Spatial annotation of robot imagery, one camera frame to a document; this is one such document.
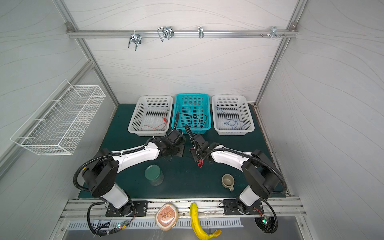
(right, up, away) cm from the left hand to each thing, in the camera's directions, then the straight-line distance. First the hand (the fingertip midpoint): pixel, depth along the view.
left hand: (184, 148), depth 88 cm
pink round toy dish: (-7, -28, -20) cm, 35 cm away
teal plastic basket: (+6, +23, +26) cm, 36 cm away
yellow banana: (+8, -30, -24) cm, 39 cm away
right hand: (+8, -1, +2) cm, 9 cm away
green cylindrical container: (-14, -11, -14) cm, 23 cm away
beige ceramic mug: (+25, -17, -7) cm, 31 cm away
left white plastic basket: (-26, +19, +23) cm, 40 cm away
